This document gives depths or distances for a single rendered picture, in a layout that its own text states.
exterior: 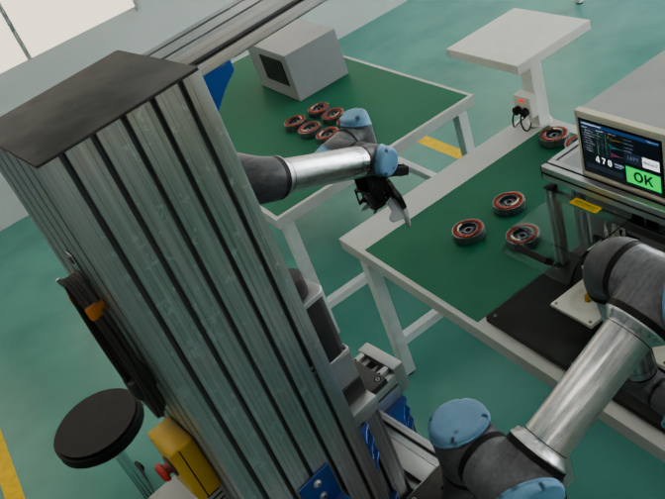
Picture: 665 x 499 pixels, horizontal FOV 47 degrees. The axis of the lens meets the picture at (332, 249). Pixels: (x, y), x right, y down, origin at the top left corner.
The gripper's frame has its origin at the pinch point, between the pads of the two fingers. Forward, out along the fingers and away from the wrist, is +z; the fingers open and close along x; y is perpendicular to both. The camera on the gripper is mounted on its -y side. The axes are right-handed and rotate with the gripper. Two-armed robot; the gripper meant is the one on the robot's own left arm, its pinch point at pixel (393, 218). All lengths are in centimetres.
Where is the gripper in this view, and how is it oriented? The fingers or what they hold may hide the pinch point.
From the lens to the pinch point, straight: 217.2
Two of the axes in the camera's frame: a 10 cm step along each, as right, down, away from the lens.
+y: -7.1, 5.7, -4.0
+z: 3.0, 7.7, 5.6
